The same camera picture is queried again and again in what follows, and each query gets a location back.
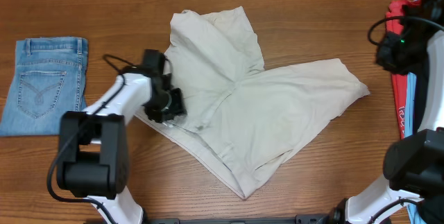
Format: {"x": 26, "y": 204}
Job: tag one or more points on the light blue t-shirt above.
{"x": 408, "y": 131}

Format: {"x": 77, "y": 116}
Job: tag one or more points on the folded blue denim jeans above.
{"x": 49, "y": 80}

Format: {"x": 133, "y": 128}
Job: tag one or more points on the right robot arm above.
{"x": 413, "y": 166}

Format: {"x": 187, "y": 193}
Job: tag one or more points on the beige cotton shorts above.
{"x": 243, "y": 121}

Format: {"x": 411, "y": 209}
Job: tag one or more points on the black garment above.
{"x": 431, "y": 210}

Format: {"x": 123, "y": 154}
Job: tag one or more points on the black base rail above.
{"x": 236, "y": 220}

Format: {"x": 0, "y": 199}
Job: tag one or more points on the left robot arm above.
{"x": 92, "y": 164}

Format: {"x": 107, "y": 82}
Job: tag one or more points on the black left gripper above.
{"x": 177, "y": 107}

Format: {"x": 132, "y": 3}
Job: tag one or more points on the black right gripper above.
{"x": 386, "y": 61}

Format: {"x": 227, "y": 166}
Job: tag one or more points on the red t-shirt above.
{"x": 399, "y": 82}

